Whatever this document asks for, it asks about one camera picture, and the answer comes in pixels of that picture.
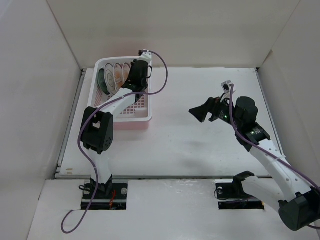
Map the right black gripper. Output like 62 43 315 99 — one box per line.
188 93 243 129

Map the orange sunburst plate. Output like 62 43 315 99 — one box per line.
113 63 125 90
122 62 131 81

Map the white plate with flower emblem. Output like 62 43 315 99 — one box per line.
104 63 118 95

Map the dark teal patterned plate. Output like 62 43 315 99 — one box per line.
97 68 110 95

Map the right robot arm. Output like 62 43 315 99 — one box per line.
189 96 320 232

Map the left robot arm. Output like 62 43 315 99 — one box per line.
77 56 152 199

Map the pink plastic dish rack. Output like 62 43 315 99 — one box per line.
87 56 152 131

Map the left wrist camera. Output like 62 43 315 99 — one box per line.
138 49 152 64

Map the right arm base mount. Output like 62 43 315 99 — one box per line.
214 179 265 210

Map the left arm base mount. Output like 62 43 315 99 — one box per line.
78 183 128 211

